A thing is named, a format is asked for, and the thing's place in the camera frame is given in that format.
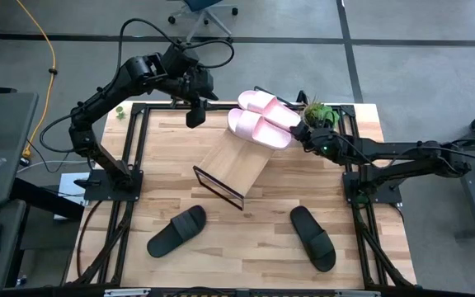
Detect succulent in white patterned pot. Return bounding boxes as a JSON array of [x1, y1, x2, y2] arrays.
[[301, 95, 341, 130]]

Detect wooden shelf with black frame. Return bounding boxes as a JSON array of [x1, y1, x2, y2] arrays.
[[191, 85, 311, 212]]

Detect pink slide sandal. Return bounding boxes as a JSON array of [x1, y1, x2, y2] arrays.
[[237, 89, 303, 133], [226, 107, 294, 151]]

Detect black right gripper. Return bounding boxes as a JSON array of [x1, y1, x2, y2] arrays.
[[289, 120, 342, 164]]

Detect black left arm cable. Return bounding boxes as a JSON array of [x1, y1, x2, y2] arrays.
[[38, 111, 82, 154], [115, 17, 236, 83]]

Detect white box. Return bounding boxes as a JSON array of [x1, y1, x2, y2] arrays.
[[54, 172, 92, 222]]

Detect yellow cable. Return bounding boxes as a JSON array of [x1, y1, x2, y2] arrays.
[[14, 0, 58, 160]]

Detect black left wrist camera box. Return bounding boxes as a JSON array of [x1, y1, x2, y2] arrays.
[[185, 101, 207, 130]]

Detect blue office chair grey base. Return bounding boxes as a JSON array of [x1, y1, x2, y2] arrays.
[[167, 0, 239, 42]]

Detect black mouse pad desk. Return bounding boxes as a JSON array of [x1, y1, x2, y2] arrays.
[[0, 200, 27, 295]]

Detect black aluminium table frame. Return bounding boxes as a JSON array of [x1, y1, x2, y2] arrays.
[[64, 101, 419, 297]]

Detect black slide sandal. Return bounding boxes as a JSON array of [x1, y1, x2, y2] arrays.
[[146, 204, 208, 259], [289, 205, 338, 274]]

